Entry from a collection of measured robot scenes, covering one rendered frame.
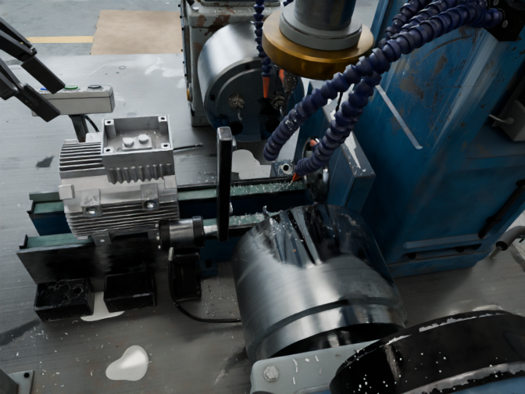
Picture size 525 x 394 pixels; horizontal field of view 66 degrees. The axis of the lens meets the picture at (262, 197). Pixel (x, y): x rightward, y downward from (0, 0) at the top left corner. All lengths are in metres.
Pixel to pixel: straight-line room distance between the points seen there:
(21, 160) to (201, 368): 0.77
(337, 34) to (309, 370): 0.46
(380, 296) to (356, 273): 0.04
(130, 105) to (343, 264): 1.02
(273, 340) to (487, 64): 0.47
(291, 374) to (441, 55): 0.53
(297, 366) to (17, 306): 0.67
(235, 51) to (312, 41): 0.37
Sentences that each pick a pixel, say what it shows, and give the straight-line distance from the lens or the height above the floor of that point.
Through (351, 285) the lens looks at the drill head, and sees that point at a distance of 0.57.
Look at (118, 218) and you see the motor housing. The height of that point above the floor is 1.03.
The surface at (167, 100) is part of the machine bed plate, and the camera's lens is 1.44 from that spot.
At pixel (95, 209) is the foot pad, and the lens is 0.77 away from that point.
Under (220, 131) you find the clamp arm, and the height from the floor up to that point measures 1.25.
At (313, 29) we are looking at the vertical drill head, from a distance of 0.65.
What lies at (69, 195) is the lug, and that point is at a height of 1.08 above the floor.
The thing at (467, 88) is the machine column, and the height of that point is 1.33.
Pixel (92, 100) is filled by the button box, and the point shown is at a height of 1.06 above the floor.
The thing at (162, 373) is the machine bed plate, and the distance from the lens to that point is 0.89.
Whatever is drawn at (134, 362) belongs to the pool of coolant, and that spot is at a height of 0.80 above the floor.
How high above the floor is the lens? 1.64
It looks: 48 degrees down
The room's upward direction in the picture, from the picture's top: 8 degrees clockwise
